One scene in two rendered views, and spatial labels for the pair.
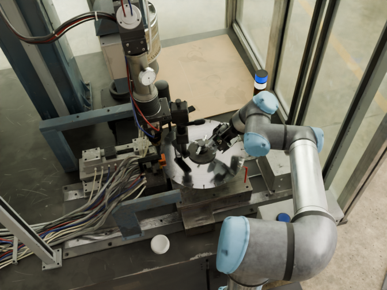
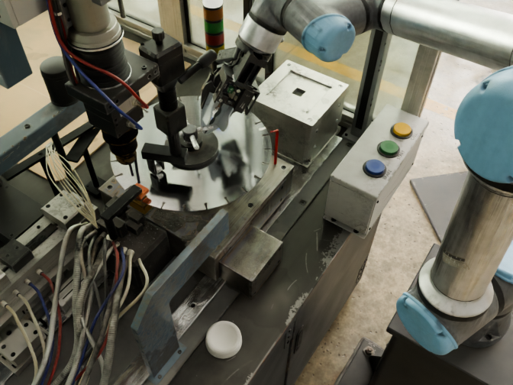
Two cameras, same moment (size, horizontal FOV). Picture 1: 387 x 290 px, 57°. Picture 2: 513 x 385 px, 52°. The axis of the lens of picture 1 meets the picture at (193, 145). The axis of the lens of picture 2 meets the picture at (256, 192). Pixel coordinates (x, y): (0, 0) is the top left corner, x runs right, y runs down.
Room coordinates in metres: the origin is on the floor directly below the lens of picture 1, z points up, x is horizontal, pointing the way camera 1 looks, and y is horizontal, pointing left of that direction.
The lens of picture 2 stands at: (0.20, 0.44, 1.73)
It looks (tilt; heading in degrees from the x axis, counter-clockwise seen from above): 50 degrees down; 313
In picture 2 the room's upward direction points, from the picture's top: 1 degrees clockwise
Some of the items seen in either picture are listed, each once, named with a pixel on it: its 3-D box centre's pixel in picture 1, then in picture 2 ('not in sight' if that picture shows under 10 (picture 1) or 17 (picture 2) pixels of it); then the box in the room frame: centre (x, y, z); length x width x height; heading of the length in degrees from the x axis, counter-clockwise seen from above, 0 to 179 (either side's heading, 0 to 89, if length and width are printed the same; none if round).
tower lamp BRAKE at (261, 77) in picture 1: (261, 76); not in sight; (1.00, -0.27, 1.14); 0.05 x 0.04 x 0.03; 10
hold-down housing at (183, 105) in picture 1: (180, 122); (165, 84); (0.78, 0.04, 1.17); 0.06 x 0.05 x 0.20; 91
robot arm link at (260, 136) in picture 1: (262, 136); (326, 24); (0.64, -0.20, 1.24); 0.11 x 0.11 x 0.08; 78
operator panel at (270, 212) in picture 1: (296, 220); (375, 169); (0.56, -0.36, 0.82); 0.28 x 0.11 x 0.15; 100
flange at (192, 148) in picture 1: (201, 149); (191, 143); (0.82, -0.03, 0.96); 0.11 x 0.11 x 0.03
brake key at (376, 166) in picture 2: (283, 219); (374, 169); (0.53, -0.29, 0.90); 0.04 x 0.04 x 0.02
